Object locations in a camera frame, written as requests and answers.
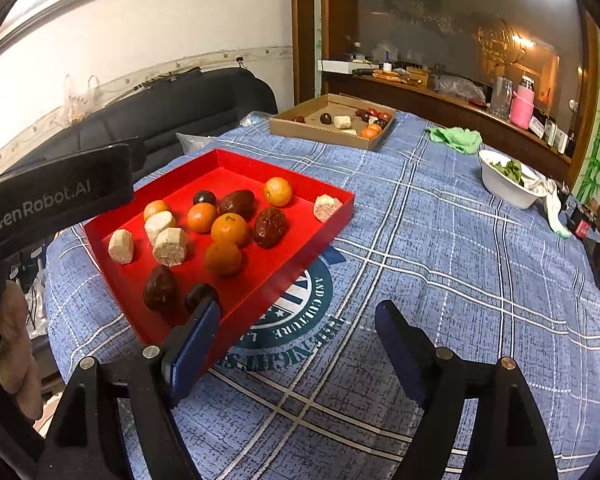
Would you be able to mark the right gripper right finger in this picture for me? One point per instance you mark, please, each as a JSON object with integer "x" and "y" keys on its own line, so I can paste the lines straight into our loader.
{"x": 419, "y": 365}

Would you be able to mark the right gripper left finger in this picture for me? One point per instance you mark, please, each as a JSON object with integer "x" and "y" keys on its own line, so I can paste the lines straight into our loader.
{"x": 186, "y": 349}

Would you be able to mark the small orange mandarin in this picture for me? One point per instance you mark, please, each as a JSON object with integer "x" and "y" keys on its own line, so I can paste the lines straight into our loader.
{"x": 223, "y": 258}

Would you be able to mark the large beige round fruit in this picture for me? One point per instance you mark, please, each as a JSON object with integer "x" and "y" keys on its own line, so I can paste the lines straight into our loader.
{"x": 170, "y": 247}

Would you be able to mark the cream block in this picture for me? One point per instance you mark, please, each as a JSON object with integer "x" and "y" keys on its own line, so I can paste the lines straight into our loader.
{"x": 121, "y": 246}

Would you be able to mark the white round block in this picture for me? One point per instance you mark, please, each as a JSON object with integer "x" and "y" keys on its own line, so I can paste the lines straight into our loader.
{"x": 157, "y": 223}

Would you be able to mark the yellow-brown orange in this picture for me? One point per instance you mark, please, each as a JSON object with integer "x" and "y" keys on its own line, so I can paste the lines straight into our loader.
{"x": 154, "y": 208}

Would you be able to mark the dark red date small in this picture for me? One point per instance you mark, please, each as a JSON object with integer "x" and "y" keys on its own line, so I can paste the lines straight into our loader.
{"x": 270, "y": 227}

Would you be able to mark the dark plum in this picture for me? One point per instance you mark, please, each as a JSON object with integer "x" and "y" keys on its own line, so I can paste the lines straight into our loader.
{"x": 204, "y": 197}

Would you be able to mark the dark cherry fruit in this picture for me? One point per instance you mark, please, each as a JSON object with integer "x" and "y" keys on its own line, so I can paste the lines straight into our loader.
{"x": 198, "y": 294}

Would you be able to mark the white cube block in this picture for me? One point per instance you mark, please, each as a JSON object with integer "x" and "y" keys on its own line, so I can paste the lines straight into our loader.
{"x": 325, "y": 206}

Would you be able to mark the left hand white glove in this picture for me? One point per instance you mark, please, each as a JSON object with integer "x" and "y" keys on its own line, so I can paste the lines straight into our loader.
{"x": 18, "y": 370}

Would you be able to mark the blue plaid tablecloth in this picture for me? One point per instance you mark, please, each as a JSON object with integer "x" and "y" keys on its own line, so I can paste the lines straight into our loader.
{"x": 310, "y": 393}

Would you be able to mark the red plastic tray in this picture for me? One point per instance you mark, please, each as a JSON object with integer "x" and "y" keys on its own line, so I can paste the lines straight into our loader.
{"x": 250, "y": 230}

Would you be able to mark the black sofa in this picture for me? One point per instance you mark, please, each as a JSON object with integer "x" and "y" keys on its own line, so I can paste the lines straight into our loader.
{"x": 197, "y": 103}

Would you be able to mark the white bowl with greens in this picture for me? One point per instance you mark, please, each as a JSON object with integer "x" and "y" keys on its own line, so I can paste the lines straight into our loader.
{"x": 510, "y": 180}

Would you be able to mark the dark jar red label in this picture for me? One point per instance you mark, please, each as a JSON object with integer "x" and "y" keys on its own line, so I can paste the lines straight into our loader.
{"x": 581, "y": 221}

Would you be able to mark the white sock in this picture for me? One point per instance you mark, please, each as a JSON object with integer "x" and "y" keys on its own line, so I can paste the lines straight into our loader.
{"x": 547, "y": 190}

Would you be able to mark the green cloth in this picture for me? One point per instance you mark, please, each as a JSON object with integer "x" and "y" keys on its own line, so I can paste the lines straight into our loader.
{"x": 462, "y": 140}

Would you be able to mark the brown cardboard box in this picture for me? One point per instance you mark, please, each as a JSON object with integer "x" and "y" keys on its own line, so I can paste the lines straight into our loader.
{"x": 333, "y": 119}

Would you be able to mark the wooden sideboard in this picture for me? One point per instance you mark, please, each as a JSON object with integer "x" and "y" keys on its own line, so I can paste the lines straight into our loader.
{"x": 450, "y": 112}

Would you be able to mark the clear glass jar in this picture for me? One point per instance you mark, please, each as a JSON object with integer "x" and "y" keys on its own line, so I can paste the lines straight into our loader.
{"x": 502, "y": 96}

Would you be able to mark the pink tumbler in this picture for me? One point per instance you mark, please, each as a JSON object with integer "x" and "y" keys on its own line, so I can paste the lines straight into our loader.
{"x": 522, "y": 107}

